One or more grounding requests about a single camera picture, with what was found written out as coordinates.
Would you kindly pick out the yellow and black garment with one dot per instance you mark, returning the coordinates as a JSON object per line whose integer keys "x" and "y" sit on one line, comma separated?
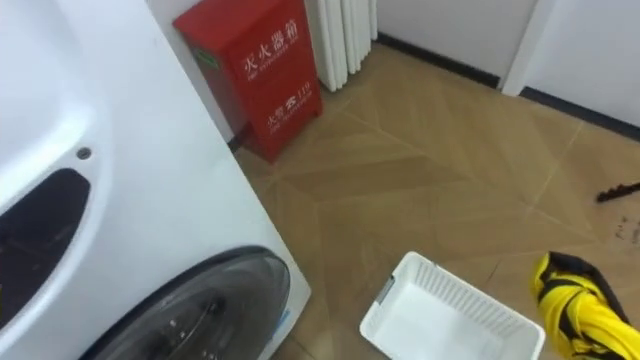
{"x": 580, "y": 315}

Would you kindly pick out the red fire extinguisher box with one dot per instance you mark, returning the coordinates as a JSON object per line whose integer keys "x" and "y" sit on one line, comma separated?
{"x": 270, "y": 75}

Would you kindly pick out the white stacked washing machines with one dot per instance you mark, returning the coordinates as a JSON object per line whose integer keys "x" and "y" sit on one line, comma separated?
{"x": 150, "y": 165}

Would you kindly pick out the white plastic laundry basket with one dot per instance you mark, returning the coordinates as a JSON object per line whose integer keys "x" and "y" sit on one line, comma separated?
{"x": 440, "y": 325}

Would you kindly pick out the white wall radiator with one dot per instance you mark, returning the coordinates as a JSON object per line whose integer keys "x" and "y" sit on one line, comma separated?
{"x": 342, "y": 35}

